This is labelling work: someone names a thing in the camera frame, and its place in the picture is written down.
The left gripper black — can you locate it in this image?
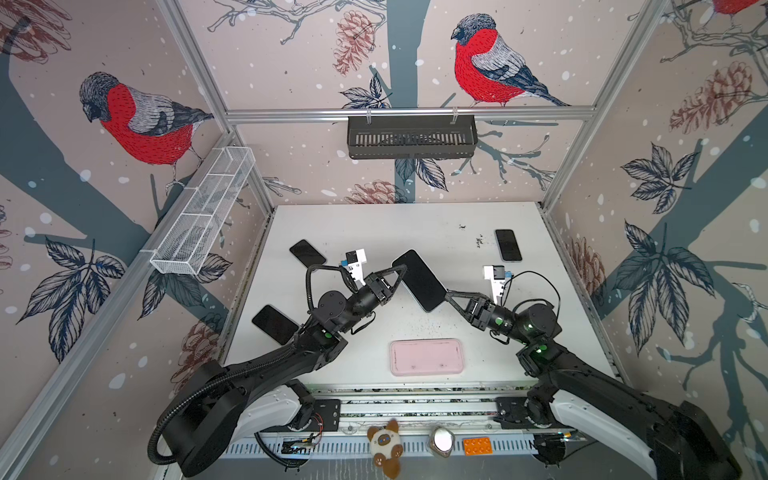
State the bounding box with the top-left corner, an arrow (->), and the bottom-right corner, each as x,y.
337,265 -> 404,336

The blue phone black screen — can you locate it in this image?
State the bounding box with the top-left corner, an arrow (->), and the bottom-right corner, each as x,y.
392,249 -> 446,313

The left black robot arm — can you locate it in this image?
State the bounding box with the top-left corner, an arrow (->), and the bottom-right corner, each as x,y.
147,265 -> 407,477

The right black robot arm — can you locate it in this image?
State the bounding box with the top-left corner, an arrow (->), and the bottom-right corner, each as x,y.
445,290 -> 742,479

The pink phone case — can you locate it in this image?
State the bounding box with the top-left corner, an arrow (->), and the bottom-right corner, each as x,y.
389,339 -> 464,376

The orange block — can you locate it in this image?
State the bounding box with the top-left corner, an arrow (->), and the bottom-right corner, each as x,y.
462,437 -> 494,456

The brown white plush toy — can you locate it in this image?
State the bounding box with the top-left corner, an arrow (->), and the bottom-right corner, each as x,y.
367,419 -> 404,479

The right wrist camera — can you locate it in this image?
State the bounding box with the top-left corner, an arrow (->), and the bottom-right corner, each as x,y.
483,265 -> 511,304

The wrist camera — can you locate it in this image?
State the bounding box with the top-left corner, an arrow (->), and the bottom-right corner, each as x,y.
343,249 -> 367,287
483,265 -> 511,304

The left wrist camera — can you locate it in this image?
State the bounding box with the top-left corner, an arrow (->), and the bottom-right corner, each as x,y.
343,249 -> 367,287

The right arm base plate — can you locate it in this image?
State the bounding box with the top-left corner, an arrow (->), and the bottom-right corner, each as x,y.
492,396 -> 573,431

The black wire wall basket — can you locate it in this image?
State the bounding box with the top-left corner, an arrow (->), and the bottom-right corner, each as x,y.
347,115 -> 478,160

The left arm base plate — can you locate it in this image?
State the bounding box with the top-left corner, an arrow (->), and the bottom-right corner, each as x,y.
263,399 -> 341,433

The white wire wall basket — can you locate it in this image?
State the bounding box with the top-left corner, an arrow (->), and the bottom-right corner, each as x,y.
150,146 -> 255,275

